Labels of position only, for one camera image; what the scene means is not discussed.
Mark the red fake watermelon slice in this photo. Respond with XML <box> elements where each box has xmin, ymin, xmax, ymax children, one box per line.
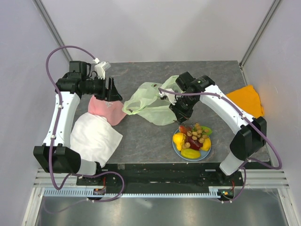
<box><xmin>179</xmin><ymin>125</ymin><xmax>191</xmax><ymax>134</ymax></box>

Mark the yellow fake pear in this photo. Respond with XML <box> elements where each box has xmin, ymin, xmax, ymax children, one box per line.
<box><xmin>173</xmin><ymin>132</ymin><xmax>186</xmax><ymax>151</ymax></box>

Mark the brown fake walnut cluster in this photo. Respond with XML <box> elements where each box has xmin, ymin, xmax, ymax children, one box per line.
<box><xmin>182</xmin><ymin>123</ymin><xmax>210</xmax><ymax>149</ymax></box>

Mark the pale green plastic bag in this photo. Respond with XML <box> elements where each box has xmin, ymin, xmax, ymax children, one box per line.
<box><xmin>122</xmin><ymin>75</ymin><xmax>181</xmax><ymax>126</ymax></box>

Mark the dark red fake apple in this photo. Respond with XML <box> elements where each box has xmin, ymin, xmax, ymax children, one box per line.
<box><xmin>187</xmin><ymin>137</ymin><xmax>203</xmax><ymax>151</ymax></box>

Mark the yellow fake lemon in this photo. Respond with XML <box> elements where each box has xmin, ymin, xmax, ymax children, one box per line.
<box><xmin>201</xmin><ymin>138</ymin><xmax>211</xmax><ymax>151</ymax></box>

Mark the yellow green fake starfruit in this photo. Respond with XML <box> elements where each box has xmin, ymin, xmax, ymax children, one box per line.
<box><xmin>180</xmin><ymin>148</ymin><xmax>201</xmax><ymax>159</ymax></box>

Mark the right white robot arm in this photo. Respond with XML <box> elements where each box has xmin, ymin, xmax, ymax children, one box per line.
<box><xmin>160</xmin><ymin>72</ymin><xmax>267</xmax><ymax>176</ymax></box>

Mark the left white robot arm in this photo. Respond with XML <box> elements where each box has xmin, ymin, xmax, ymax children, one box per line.
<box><xmin>33</xmin><ymin>61</ymin><xmax>122</xmax><ymax>176</ymax></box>

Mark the pink cloth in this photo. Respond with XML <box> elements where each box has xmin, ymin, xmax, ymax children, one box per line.
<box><xmin>88</xmin><ymin>96</ymin><xmax>127</xmax><ymax>126</ymax></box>

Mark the blue plastic plate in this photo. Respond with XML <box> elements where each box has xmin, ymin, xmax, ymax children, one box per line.
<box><xmin>172</xmin><ymin>123</ymin><xmax>212</xmax><ymax>161</ymax></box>

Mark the white cloth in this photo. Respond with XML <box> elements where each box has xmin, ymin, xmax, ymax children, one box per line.
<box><xmin>70</xmin><ymin>113</ymin><xmax>123</xmax><ymax>167</ymax></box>

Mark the orange cloth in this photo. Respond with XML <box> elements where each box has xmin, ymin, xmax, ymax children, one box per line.
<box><xmin>226</xmin><ymin>85</ymin><xmax>264</xmax><ymax>118</ymax></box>

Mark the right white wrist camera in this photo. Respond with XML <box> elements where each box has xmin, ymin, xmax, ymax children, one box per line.
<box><xmin>158</xmin><ymin>88</ymin><xmax>177</xmax><ymax>105</ymax></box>

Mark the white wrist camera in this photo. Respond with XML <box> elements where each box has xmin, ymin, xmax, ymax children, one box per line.
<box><xmin>158</xmin><ymin>88</ymin><xmax>177</xmax><ymax>105</ymax></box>
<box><xmin>93</xmin><ymin>58</ymin><xmax>111</xmax><ymax>80</ymax></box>

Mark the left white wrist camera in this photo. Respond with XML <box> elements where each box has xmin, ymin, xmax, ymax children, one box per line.
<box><xmin>93</xmin><ymin>58</ymin><xmax>111</xmax><ymax>80</ymax></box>

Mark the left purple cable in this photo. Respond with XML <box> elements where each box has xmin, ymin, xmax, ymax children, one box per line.
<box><xmin>46</xmin><ymin>45</ymin><xmax>125</xmax><ymax>214</ymax></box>

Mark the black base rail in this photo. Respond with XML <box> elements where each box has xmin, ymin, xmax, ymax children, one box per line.
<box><xmin>76</xmin><ymin>162</ymin><xmax>243</xmax><ymax>194</ymax></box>

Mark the white slotted cable duct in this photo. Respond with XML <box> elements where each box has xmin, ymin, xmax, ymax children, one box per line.
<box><xmin>43</xmin><ymin>187</ymin><xmax>222</xmax><ymax>198</ymax></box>

